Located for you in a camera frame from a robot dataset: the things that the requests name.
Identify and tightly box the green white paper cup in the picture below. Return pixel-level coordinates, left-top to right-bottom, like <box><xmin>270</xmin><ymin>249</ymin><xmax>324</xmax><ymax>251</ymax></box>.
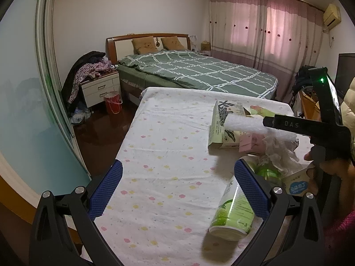
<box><xmin>209</xmin><ymin>176</ymin><xmax>254</xmax><ymax>241</ymax></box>

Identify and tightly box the small pink carton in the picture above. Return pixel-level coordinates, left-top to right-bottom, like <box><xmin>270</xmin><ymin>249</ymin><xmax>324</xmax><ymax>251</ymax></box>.
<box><xmin>239</xmin><ymin>133</ymin><xmax>266</xmax><ymax>155</ymax></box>

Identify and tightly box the green floral paper box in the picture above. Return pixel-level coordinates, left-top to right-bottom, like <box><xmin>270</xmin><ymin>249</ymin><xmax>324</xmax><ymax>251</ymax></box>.
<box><xmin>208</xmin><ymin>100</ymin><xmax>245</xmax><ymax>149</ymax></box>

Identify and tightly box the white foam strip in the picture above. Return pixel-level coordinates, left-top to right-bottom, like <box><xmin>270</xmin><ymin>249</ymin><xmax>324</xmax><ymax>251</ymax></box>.
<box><xmin>224</xmin><ymin>113</ymin><xmax>298</xmax><ymax>143</ymax></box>

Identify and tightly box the person's right hand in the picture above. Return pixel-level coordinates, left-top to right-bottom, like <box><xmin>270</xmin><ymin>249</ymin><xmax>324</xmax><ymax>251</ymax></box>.
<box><xmin>319</xmin><ymin>159</ymin><xmax>354</xmax><ymax>229</ymax></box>

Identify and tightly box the green plastic bottle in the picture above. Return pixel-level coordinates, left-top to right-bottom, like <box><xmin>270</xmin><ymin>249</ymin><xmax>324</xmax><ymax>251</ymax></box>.
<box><xmin>252</xmin><ymin>155</ymin><xmax>282</xmax><ymax>187</ymax></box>

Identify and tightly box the wooden desk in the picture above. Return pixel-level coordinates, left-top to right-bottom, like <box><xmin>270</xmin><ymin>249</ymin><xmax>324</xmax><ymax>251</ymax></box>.
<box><xmin>298</xmin><ymin>91</ymin><xmax>321</xmax><ymax>121</ymax></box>

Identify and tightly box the cream puffer jacket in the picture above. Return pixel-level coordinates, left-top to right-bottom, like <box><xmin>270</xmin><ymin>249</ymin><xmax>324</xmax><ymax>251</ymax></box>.
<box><xmin>341</xmin><ymin>78</ymin><xmax>355</xmax><ymax>142</ymax></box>

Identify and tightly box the white dotted table cloth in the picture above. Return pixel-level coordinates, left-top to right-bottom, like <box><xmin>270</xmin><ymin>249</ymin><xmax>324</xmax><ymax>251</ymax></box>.
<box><xmin>95</xmin><ymin>87</ymin><xmax>292</xmax><ymax>265</ymax></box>

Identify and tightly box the dark clothes heap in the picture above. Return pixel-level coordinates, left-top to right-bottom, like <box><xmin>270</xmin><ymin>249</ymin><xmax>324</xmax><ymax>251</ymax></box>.
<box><xmin>289</xmin><ymin>65</ymin><xmax>318</xmax><ymax>107</ymax></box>

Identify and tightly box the black monitor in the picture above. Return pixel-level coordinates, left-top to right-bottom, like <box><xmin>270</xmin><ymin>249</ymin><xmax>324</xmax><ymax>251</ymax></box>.
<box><xmin>335</xmin><ymin>53</ymin><xmax>355</xmax><ymax>99</ymax></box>

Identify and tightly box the red plastic bucket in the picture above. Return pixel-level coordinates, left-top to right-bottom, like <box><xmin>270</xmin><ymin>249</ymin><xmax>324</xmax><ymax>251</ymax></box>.
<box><xmin>103</xmin><ymin>91</ymin><xmax>122</xmax><ymax>115</ymax></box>

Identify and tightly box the sliding wardrobe door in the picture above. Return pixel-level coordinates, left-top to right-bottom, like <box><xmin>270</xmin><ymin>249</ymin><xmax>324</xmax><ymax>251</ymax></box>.
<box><xmin>1</xmin><ymin>0</ymin><xmax>90</xmax><ymax>195</ymax></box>

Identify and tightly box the white bedside drawer cabinet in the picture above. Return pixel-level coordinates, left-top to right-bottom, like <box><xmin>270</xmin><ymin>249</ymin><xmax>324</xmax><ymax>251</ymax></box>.
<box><xmin>81</xmin><ymin>71</ymin><xmax>121</xmax><ymax>108</ymax></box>

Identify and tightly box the pink white curtain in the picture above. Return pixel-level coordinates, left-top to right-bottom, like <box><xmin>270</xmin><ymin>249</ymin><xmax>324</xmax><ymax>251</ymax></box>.
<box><xmin>209</xmin><ymin>0</ymin><xmax>323</xmax><ymax>102</ymax></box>

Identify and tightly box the pile of clothes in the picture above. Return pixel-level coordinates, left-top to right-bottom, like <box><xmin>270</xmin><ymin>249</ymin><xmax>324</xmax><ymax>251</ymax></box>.
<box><xmin>61</xmin><ymin>51</ymin><xmax>112</xmax><ymax>116</ymax></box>

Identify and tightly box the wooden bed with headboard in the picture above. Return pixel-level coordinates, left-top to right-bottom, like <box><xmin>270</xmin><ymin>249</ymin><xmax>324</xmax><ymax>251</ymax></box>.
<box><xmin>106</xmin><ymin>33</ymin><xmax>279</xmax><ymax>99</ymax></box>

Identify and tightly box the green checked duvet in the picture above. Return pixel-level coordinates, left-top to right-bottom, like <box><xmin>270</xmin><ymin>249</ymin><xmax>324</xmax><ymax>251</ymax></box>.
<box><xmin>119</xmin><ymin>50</ymin><xmax>278</xmax><ymax>99</ymax></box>

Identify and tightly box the beige air conditioner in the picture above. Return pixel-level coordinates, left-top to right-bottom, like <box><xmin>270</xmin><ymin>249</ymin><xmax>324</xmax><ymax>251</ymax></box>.
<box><xmin>323</xmin><ymin>4</ymin><xmax>341</xmax><ymax>30</ymax></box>

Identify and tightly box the left brown pillow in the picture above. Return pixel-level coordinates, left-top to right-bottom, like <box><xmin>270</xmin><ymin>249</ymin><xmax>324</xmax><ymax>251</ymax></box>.
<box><xmin>132</xmin><ymin>36</ymin><xmax>158</xmax><ymax>55</ymax></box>

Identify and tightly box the brown pillow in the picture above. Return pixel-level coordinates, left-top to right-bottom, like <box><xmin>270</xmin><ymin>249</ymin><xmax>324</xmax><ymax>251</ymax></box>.
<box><xmin>161</xmin><ymin>36</ymin><xmax>185</xmax><ymax>51</ymax></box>
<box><xmin>132</xmin><ymin>36</ymin><xmax>158</xmax><ymax>55</ymax></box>

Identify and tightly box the right brown pillow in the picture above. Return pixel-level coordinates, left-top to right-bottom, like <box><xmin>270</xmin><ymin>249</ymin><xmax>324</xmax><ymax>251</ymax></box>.
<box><xmin>161</xmin><ymin>36</ymin><xmax>185</xmax><ymax>51</ymax></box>

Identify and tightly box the tissue box on nightstand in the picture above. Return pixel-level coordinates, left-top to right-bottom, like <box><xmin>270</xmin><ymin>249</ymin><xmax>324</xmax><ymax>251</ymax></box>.
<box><xmin>200</xmin><ymin>41</ymin><xmax>211</xmax><ymax>52</ymax></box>

